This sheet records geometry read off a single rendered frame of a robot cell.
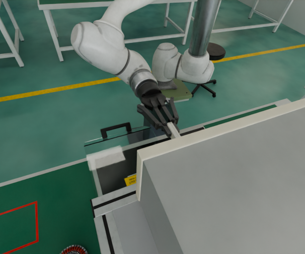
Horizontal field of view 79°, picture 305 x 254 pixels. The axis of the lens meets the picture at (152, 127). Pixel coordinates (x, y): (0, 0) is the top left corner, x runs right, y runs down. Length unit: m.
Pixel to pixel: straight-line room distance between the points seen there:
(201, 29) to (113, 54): 0.57
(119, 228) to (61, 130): 1.77
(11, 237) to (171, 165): 0.77
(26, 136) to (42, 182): 1.30
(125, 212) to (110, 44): 0.47
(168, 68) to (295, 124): 0.88
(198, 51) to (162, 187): 0.93
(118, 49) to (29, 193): 0.71
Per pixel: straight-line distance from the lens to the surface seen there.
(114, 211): 0.49
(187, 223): 0.28
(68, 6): 2.87
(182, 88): 1.35
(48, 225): 0.92
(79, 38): 0.60
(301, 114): 0.52
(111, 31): 0.63
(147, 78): 0.62
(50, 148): 2.06
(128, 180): 0.57
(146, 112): 0.55
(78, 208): 0.90
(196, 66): 1.16
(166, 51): 1.21
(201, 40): 1.10
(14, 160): 2.13
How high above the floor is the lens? 1.59
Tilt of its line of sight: 50 degrees down
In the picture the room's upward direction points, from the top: 7 degrees clockwise
